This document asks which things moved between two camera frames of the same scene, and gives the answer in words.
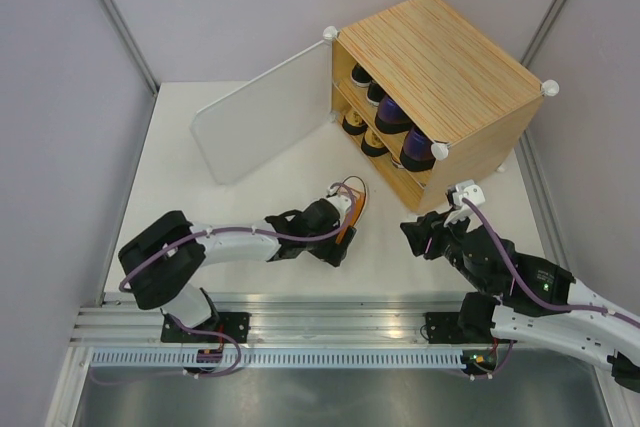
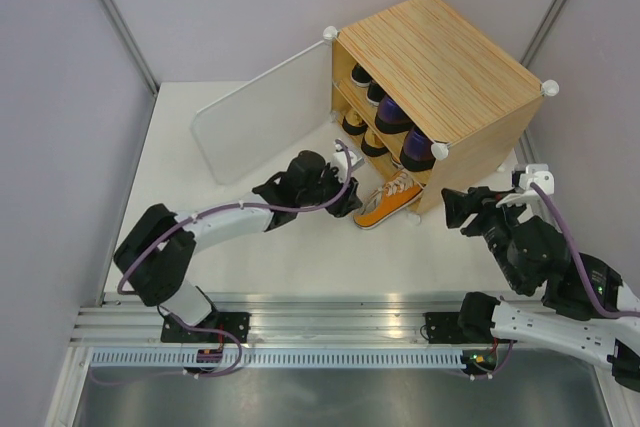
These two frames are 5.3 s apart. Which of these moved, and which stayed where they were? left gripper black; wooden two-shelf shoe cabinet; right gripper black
Moved: left gripper black; right gripper black
Stayed: wooden two-shelf shoe cabinet
